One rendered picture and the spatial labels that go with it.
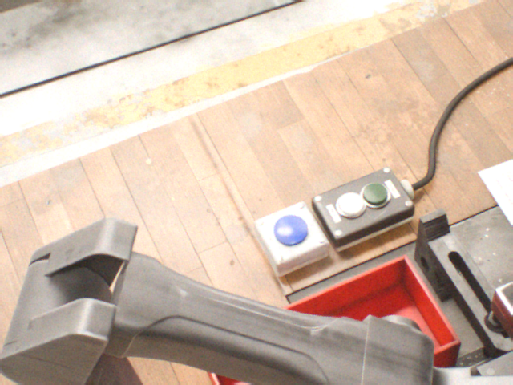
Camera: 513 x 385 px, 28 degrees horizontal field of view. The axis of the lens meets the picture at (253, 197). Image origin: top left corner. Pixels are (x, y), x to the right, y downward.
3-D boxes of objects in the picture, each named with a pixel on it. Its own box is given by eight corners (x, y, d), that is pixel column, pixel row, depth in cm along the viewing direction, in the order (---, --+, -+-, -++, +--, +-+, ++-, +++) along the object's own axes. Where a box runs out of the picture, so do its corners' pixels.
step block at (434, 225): (414, 258, 122) (419, 216, 114) (435, 249, 122) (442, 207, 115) (441, 301, 118) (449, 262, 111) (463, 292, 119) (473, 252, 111)
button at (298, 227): (268, 230, 123) (268, 220, 121) (299, 217, 123) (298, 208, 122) (283, 256, 121) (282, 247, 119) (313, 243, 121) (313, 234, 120)
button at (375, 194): (358, 197, 125) (358, 188, 123) (379, 188, 125) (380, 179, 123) (369, 215, 123) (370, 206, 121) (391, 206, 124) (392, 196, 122)
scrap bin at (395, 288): (204, 366, 115) (199, 342, 110) (402, 280, 120) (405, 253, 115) (248, 461, 109) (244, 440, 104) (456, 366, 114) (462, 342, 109)
